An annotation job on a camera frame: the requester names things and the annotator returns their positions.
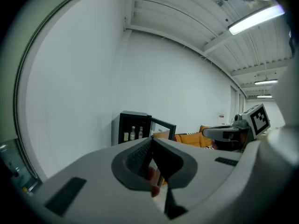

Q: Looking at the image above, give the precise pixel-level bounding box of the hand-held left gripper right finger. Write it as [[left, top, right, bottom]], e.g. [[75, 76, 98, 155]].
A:
[[153, 137, 243, 224]]

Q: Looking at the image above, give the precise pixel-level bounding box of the person's left hand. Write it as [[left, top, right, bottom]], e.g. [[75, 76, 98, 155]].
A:
[[146, 167, 162, 198]]

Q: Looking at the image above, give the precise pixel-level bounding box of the black mini fridge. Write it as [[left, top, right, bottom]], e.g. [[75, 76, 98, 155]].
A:
[[111, 111, 152, 147]]

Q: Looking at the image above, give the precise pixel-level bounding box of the person's right hand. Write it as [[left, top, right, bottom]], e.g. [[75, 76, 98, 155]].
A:
[[214, 132, 248, 152]]

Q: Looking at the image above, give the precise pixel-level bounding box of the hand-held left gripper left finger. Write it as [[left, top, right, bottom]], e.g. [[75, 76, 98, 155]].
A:
[[32, 137, 165, 224]]

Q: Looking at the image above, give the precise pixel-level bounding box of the glass fridge door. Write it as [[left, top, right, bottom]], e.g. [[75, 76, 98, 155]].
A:
[[148, 115, 177, 141]]

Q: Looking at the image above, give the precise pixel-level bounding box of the metal flexible conduit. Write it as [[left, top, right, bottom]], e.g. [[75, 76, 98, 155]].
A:
[[13, 0, 101, 179]]

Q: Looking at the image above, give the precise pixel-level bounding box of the orange sofa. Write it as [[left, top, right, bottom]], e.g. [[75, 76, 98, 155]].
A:
[[153, 125, 219, 150]]

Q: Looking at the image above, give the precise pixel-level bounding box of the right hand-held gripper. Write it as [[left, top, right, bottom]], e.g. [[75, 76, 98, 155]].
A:
[[202, 103, 271, 150]]

